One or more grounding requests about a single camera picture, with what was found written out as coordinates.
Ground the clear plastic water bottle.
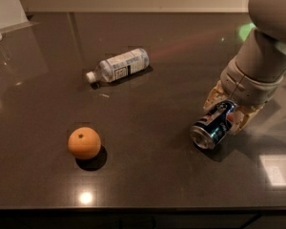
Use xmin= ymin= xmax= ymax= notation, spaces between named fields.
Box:
xmin=86 ymin=48 xmax=150 ymax=84

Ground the white slanted board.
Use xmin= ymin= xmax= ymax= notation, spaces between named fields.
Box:
xmin=0 ymin=0 xmax=31 ymax=31

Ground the orange fruit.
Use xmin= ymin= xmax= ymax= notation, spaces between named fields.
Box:
xmin=68 ymin=127 xmax=101 ymax=160

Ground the blue pepsi can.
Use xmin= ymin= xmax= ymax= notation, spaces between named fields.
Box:
xmin=190 ymin=100 xmax=235 ymax=150

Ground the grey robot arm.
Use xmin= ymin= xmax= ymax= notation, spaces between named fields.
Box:
xmin=204 ymin=0 xmax=286 ymax=134

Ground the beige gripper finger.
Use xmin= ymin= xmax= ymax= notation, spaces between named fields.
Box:
xmin=203 ymin=80 xmax=229 ymax=112
xmin=227 ymin=104 xmax=264 ymax=135

